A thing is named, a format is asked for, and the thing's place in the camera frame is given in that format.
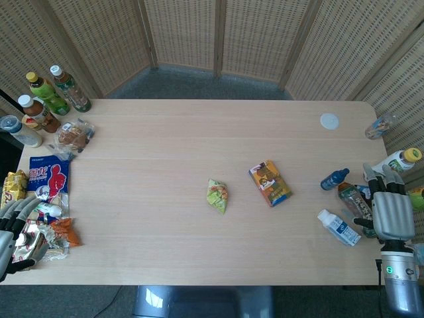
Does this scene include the dark brown tea bottle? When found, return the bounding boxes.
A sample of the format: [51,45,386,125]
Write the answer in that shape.
[337,181,374,220]

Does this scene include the green bottle yellow cap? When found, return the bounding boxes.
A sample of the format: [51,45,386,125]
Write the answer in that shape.
[25,72,72,117]

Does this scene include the yellow snack bag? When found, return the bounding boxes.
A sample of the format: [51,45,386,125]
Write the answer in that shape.
[0,169,29,210]

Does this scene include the orange snack bag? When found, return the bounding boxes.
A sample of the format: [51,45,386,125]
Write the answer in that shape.
[49,217,83,248]

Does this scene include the gold foil snack package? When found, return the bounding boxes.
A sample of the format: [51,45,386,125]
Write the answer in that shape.
[11,217,71,263]

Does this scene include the white bottle yellow cap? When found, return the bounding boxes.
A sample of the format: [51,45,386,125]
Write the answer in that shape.
[370,147,423,177]

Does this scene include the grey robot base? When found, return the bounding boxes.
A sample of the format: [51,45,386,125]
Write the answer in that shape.
[131,284,276,318]

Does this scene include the milky bottle grey cap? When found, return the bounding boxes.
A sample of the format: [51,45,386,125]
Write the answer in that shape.
[0,115,44,149]

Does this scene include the brown tea bottle white cap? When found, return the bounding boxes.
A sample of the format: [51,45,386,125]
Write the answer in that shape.
[17,94,62,134]

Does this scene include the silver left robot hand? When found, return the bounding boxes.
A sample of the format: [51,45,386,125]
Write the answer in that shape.
[0,195,40,283]

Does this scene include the orange snack box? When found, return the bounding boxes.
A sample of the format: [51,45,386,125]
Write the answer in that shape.
[248,160,293,208]

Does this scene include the white round lid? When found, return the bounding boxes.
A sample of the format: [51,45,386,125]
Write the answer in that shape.
[319,112,341,131]

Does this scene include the clear plastic bottle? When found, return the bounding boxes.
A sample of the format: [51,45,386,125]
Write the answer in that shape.
[364,113,400,140]

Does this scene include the green tea bottle white cap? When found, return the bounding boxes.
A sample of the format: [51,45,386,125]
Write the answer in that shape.
[49,64,93,113]

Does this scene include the small dark blue bottle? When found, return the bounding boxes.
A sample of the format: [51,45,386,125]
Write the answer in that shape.
[319,168,350,191]

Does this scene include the white milk bottle blue label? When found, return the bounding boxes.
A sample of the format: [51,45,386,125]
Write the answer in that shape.
[317,208,362,247]

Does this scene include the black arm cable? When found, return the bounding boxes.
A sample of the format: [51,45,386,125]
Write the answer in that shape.
[375,259,386,318]

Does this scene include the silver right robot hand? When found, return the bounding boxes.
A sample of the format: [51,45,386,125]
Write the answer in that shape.
[352,162,415,245]

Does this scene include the small white yogurt bottle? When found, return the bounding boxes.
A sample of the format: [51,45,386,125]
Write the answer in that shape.
[32,202,64,217]

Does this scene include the blue red white snack bag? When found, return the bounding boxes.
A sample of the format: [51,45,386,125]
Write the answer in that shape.
[26,155,72,218]

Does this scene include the woven bamboo folding screen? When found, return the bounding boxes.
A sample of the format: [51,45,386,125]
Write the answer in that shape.
[0,0,424,196]

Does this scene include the bread in clear wrapper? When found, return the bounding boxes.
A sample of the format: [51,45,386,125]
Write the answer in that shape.
[46,118,97,162]

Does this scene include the green snack bag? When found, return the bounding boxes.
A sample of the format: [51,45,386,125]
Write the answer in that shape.
[206,178,230,215]

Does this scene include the bright green package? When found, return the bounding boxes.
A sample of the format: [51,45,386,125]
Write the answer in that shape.
[408,186,424,211]

